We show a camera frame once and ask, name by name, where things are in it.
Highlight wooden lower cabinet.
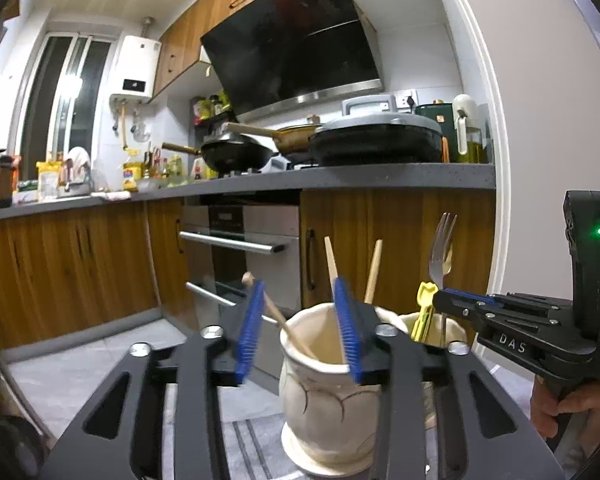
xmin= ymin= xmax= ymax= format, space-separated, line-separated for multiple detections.
xmin=300 ymin=190 xmax=496 ymax=361

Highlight glass oil bottle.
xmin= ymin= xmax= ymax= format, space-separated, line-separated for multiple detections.
xmin=467 ymin=127 xmax=493 ymax=163

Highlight green kitchen appliance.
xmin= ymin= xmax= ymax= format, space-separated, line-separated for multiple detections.
xmin=415 ymin=102 xmax=456 ymax=161

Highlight yellow plastic utensil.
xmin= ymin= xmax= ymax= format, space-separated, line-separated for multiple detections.
xmin=410 ymin=281 xmax=440 ymax=343

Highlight cream ceramic double utensil holder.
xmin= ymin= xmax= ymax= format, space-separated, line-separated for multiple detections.
xmin=279 ymin=302 xmax=468 ymax=476

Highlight stainless steel built-in oven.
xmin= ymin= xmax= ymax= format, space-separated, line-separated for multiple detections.
xmin=177 ymin=202 xmax=302 ymax=381

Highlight black wok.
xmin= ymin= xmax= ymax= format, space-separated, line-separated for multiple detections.
xmin=161 ymin=132 xmax=281 ymax=173

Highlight large pan with grey lid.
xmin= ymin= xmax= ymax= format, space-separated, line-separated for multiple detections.
xmin=307 ymin=94 xmax=443 ymax=166

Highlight wooden lower corner cabinets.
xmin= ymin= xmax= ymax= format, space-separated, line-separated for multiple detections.
xmin=0 ymin=200 xmax=201 ymax=351

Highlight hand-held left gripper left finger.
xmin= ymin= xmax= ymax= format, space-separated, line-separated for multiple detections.
xmin=37 ymin=280 xmax=266 ymax=480

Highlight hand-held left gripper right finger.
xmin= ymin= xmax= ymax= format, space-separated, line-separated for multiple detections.
xmin=332 ymin=276 xmax=566 ymax=480

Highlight yellow food bag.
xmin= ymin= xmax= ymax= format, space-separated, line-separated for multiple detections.
xmin=36 ymin=160 xmax=61 ymax=201

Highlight faucet with white cloth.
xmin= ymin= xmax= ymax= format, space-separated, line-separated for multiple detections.
xmin=62 ymin=146 xmax=93 ymax=193

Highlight grey plaid tablecloth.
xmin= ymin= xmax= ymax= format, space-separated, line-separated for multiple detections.
xmin=162 ymin=360 xmax=546 ymax=480

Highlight yellow cooking oil bottle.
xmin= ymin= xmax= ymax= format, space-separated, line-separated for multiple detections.
xmin=122 ymin=150 xmax=143 ymax=191

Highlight brown frying pan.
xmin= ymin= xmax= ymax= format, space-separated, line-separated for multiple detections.
xmin=225 ymin=115 xmax=326 ymax=156

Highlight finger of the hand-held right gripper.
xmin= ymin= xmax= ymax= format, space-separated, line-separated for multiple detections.
xmin=442 ymin=287 xmax=576 ymax=312
xmin=432 ymin=291 xmax=553 ymax=332

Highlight metal fork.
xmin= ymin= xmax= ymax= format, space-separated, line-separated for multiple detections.
xmin=428 ymin=212 xmax=457 ymax=348

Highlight grey kitchen countertop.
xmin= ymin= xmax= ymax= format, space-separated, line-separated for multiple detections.
xmin=0 ymin=162 xmax=497 ymax=223

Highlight spice rack with jars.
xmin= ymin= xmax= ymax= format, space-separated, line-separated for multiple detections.
xmin=192 ymin=92 xmax=231 ymax=126

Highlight black range hood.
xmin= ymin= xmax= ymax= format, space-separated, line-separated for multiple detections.
xmin=200 ymin=0 xmax=385 ymax=123

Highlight kitchen window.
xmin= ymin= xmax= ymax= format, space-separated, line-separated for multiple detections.
xmin=17 ymin=30 xmax=116 ymax=158

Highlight white water heater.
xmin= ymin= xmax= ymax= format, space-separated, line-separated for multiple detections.
xmin=109 ymin=35 xmax=161 ymax=106

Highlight person's right hand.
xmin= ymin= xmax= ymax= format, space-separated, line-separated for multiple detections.
xmin=530 ymin=355 xmax=600 ymax=461

